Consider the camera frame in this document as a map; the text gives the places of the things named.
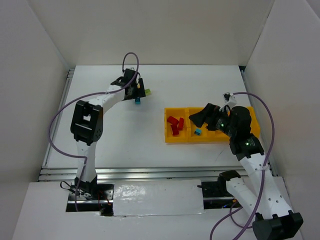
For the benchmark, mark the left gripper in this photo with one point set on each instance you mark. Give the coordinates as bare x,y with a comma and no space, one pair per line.
136,89

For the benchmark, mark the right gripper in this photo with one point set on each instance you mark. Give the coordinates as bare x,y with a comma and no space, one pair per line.
210,117

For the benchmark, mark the teal small lego brick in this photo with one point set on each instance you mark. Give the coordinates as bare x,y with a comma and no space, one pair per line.
137,101

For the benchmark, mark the small blue lego brick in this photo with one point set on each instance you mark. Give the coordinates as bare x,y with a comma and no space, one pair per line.
198,132

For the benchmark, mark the light green lego brick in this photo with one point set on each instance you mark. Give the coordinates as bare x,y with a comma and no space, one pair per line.
147,92

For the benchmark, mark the red rectangular lego brick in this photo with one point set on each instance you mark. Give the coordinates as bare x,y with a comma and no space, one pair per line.
180,125

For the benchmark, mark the yellow red blue lego stack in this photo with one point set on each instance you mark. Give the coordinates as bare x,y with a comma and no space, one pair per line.
174,130

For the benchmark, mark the red flower lego piece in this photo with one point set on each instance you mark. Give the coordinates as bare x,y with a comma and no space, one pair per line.
172,120

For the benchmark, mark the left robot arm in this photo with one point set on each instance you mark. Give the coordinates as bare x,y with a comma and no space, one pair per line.
88,123

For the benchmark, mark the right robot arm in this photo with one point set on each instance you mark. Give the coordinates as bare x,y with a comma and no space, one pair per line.
271,217

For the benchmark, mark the yellow four-compartment tray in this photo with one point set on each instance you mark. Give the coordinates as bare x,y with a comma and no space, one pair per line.
187,134

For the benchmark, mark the white taped cover plate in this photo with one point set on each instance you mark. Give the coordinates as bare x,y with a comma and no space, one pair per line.
158,198

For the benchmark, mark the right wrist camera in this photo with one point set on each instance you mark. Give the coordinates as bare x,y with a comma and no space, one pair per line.
229,100

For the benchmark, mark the aluminium frame rail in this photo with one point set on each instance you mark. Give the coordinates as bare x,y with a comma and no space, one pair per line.
141,174

